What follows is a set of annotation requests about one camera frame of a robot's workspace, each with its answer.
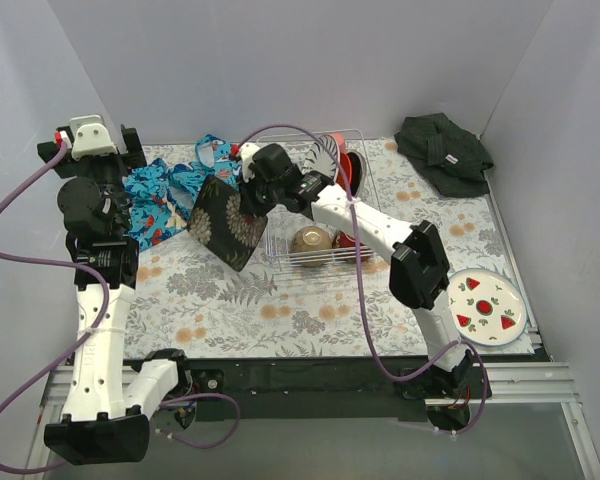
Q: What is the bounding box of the blue patterned cloth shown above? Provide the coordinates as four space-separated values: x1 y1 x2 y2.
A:
123 134 241 251

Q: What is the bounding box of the red bowl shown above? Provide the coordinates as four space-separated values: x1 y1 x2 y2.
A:
332 231 374 264

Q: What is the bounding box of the beige ceramic bowl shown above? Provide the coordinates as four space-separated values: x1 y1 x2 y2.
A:
290 226 332 268

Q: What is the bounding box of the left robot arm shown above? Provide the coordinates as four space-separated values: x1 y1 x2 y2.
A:
38 115 193 465

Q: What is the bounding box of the orange round plate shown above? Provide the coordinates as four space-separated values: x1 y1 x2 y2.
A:
336 153 354 189

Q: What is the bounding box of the black round plate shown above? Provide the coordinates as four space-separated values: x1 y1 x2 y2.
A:
347 150 368 196

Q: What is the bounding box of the aluminium frame rail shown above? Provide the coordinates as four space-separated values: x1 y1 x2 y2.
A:
51 356 600 479

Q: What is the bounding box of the purple cable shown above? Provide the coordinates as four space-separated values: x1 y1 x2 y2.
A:
0 144 241 473
239 123 492 434

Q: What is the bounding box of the pink plastic cup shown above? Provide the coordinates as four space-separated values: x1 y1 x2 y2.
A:
330 132 347 153

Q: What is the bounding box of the dark square plate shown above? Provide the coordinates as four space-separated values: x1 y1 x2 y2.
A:
187 176 268 272

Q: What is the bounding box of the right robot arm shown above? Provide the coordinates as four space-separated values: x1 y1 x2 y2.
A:
231 143 476 398

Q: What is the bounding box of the blue striped white plate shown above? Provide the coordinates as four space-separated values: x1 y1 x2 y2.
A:
303 134 340 179

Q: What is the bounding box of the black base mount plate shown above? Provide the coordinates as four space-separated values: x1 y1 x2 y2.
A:
167 357 492 430

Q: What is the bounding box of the watermelon pattern plate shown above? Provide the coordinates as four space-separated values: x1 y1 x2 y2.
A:
448 268 527 347

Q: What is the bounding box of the dark green shirt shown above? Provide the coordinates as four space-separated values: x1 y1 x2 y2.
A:
394 113 494 198

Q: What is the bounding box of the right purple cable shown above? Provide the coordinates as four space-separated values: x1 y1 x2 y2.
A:
239 123 492 434

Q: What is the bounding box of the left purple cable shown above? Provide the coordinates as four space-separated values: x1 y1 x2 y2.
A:
0 144 241 473

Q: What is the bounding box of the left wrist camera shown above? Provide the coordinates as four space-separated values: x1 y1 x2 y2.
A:
54 114 118 161

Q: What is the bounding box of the white wire dish rack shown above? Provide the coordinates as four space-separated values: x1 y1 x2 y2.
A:
255 129 381 267

